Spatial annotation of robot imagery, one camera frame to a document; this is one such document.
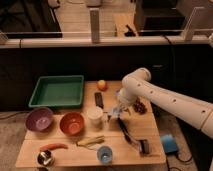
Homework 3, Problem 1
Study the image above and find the blue grey towel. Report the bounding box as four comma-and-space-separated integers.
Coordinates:
107, 107, 122, 121

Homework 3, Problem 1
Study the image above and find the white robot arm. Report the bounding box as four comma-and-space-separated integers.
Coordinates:
117, 68, 213, 139

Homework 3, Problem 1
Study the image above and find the red bowl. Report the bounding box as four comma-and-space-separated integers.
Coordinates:
60, 112, 84, 136

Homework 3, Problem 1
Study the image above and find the purple bowl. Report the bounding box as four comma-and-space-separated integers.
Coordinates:
25, 107, 53, 132

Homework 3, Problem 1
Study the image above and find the dark grape bunch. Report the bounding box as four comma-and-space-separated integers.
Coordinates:
133, 99, 147, 114

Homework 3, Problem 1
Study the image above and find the black rectangular block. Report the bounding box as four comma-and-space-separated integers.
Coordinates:
94, 92, 104, 109

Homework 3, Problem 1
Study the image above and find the white cup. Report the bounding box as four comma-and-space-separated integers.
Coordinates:
86, 106, 103, 125

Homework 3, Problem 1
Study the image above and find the orange fruit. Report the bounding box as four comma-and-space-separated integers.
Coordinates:
97, 80, 107, 91

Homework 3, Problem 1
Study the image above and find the blue box on floor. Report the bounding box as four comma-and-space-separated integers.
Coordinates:
160, 134, 178, 154

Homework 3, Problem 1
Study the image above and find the green plastic tray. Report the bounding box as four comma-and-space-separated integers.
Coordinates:
28, 75, 84, 108

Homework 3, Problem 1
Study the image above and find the black object on shelf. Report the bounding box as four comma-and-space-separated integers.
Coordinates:
124, 25, 136, 37

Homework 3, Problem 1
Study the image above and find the red chili pepper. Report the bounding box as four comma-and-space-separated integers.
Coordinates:
39, 143, 68, 151

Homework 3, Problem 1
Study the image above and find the black handled dish brush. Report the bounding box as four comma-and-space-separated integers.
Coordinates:
117, 118, 150, 155

